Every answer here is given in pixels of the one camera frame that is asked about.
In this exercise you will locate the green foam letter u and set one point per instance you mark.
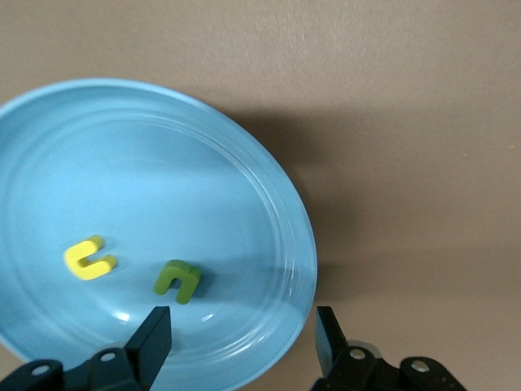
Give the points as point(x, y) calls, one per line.
point(167, 277)

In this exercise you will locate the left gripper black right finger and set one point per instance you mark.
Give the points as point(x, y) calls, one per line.
point(334, 358)

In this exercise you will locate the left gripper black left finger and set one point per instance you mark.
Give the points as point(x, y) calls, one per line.
point(142, 358)

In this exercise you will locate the blue plate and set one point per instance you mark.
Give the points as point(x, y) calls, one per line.
point(142, 183)

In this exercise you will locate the yellow foam letter n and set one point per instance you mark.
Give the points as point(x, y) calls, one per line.
point(79, 264)

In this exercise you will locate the brown table cover sheet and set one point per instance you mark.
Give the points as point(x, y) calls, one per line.
point(407, 122)

